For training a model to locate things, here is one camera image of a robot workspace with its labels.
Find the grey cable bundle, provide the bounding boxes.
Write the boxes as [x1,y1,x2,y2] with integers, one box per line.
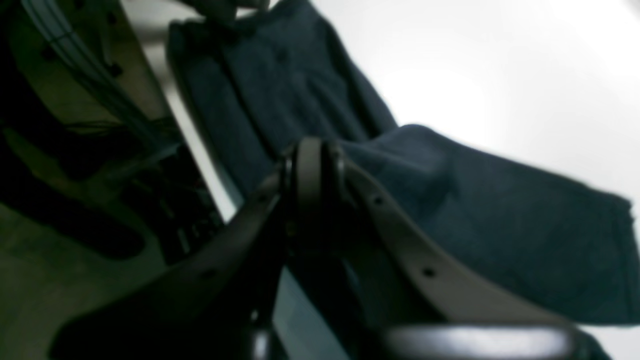
[20,0,171,146]

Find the black long-sleeve T-shirt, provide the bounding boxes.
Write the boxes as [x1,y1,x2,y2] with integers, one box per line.
[167,0,640,325]

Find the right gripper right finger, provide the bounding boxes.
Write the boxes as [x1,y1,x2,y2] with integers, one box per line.
[320,140,611,360]

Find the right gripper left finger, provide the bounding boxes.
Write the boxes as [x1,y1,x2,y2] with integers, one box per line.
[50,137,321,360]

